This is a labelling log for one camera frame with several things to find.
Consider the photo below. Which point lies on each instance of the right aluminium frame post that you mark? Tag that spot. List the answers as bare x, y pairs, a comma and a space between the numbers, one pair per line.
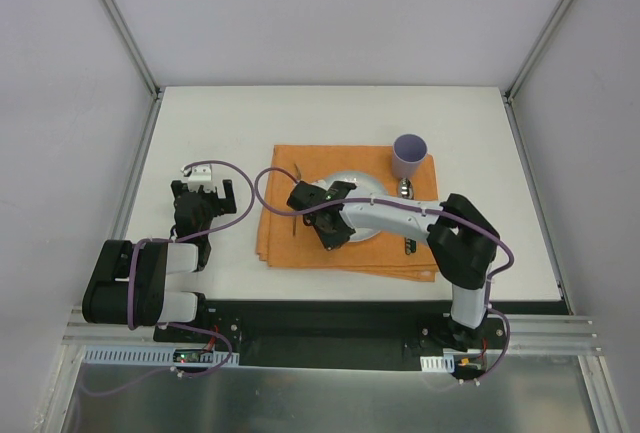
541, 43

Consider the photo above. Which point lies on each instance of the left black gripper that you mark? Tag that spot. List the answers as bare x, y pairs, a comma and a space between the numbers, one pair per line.
204, 194

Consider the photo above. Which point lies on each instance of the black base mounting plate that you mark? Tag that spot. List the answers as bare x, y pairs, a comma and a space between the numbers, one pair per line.
356, 335

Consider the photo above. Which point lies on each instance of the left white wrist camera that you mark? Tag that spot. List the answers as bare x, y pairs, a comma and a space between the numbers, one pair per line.
197, 175

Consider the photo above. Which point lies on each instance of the white blue-rimmed plate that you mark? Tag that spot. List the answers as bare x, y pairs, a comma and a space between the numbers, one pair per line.
362, 181

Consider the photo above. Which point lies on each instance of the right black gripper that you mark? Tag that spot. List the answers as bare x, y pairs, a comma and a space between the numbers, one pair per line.
323, 234

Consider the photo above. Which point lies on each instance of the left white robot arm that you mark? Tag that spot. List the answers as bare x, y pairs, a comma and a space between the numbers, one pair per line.
128, 284

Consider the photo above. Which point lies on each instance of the silver spoon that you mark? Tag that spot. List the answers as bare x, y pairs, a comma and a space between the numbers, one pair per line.
405, 190

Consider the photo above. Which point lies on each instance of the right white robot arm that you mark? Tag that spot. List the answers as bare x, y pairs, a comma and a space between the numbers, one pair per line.
462, 242

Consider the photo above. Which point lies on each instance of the left aluminium frame post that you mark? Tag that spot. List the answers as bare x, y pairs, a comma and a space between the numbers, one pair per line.
131, 47

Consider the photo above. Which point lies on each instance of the silver fork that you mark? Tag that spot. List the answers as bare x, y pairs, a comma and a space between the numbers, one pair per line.
298, 176

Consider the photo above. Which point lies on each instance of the orange cloth napkin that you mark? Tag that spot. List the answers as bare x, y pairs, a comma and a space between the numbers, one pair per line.
383, 255

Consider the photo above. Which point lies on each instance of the lilac plastic cup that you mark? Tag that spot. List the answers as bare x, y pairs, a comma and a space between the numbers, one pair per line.
408, 153

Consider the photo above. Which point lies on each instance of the aluminium frame post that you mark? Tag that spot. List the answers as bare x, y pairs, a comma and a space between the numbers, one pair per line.
541, 43
131, 47

